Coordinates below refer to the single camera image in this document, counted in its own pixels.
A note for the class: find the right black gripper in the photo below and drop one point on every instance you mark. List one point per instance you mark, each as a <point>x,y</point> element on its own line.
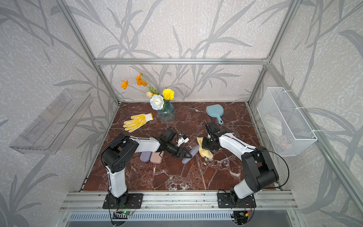
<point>214,148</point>

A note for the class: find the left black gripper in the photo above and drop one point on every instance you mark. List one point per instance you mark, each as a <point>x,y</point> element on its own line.
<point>180,153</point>

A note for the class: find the yellow microfiber cloth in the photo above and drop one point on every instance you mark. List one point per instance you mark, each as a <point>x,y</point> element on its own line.
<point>204,152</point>

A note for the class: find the pink eyeglass case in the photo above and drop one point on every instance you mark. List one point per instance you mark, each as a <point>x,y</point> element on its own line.
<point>156,157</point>

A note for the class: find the lavender eyeglass case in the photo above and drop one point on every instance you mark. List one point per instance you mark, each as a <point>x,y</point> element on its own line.
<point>145,156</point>
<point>191,154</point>

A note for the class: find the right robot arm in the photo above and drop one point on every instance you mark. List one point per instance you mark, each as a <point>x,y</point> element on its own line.
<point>258,168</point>

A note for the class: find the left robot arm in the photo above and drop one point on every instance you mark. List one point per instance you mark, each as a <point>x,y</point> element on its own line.
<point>116,156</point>

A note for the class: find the glass vase with flowers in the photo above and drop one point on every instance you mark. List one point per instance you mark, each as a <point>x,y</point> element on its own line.
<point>159,101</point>

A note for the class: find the teal hand mirror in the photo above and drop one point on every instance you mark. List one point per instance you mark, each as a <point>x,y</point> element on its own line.
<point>216,111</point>

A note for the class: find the yellow work glove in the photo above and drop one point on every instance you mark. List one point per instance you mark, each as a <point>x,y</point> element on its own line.
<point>137,121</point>

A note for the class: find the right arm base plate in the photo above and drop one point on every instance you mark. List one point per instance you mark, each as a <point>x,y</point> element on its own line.
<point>228,200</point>

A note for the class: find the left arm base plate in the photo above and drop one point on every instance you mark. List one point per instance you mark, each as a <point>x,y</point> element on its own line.
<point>126,201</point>

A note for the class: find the white wire mesh basket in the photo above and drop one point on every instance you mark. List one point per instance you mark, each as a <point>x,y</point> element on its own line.
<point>286,127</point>

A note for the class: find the aluminium mounting rail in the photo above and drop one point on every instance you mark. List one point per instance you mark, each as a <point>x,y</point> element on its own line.
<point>178,201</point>

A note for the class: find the clear acrylic wall shelf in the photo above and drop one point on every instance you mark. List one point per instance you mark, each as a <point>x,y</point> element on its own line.
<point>46,134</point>

